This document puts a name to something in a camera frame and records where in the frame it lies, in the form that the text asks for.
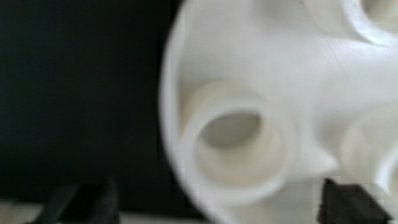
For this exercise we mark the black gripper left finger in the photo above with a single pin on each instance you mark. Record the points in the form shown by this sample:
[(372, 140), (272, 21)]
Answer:
[(84, 204)]

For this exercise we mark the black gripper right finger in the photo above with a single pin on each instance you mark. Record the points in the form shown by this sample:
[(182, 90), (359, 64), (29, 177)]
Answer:
[(349, 207)]

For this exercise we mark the white round stool seat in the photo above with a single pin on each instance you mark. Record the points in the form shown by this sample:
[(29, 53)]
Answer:
[(279, 105)]

